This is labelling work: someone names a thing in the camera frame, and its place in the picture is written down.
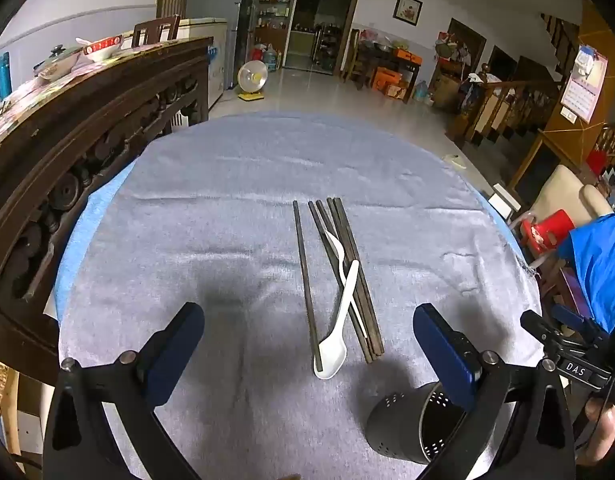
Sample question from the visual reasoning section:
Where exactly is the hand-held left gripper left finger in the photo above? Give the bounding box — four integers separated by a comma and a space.
41, 301, 206, 480

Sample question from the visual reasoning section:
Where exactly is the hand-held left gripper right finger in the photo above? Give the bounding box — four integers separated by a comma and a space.
412, 303, 577, 480

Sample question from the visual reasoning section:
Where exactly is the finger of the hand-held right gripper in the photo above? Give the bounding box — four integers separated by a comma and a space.
520, 310, 564, 347
552, 304, 604, 337

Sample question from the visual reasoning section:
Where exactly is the black perforated utensil holder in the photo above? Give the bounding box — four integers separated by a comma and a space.
365, 381, 481, 466

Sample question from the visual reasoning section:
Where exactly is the dark wooden chopstick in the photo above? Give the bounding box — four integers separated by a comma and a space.
316, 200, 371, 343
308, 202, 375, 365
335, 197, 386, 356
327, 197, 381, 360
292, 200, 324, 373

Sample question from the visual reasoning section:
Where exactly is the large white plastic spoon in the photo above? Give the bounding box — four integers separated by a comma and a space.
314, 260, 361, 380

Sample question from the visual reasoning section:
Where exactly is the small white plastic spoon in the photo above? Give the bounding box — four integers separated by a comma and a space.
323, 230, 369, 336

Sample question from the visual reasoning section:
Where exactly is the person's right hand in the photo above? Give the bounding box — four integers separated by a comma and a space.
584, 399, 615, 467

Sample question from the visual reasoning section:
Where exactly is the blue tarp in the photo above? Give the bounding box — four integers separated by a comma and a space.
557, 210, 615, 336

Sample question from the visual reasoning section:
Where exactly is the red plastic cup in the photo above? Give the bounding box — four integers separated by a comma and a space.
520, 209, 575, 256

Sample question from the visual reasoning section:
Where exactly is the beige chair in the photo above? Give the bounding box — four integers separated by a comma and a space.
527, 164, 613, 226

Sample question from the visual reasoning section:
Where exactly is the grey towel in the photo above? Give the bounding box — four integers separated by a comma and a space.
57, 112, 543, 480

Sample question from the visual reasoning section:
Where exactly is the light blue cloth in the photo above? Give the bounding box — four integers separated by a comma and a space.
54, 160, 143, 321

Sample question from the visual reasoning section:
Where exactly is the wooden stair railing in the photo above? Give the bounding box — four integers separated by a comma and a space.
447, 62, 561, 146

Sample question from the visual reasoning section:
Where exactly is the white chest freezer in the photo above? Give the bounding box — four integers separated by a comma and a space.
122, 18, 229, 111

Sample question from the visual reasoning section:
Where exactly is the orange box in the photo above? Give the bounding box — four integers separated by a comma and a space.
375, 67, 403, 93

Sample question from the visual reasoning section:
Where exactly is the round electric fan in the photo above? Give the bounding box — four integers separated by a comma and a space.
236, 60, 268, 102

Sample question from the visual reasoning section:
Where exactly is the wooden side table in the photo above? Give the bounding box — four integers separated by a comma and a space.
355, 40, 423, 103

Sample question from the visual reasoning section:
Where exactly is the red and white bowl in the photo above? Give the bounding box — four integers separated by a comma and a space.
84, 35, 124, 61

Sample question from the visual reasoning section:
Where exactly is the pot with glass lid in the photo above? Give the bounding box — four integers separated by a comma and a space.
33, 44, 85, 80

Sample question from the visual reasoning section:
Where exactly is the wooden chair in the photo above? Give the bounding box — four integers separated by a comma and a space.
132, 14, 181, 48

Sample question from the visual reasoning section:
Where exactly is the framed picture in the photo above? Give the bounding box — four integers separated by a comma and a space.
393, 0, 423, 27

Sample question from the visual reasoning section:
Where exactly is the shelf with goods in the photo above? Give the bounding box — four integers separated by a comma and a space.
252, 0, 295, 56

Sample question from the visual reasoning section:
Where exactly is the wall calendar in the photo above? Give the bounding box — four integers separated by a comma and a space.
560, 44, 609, 124

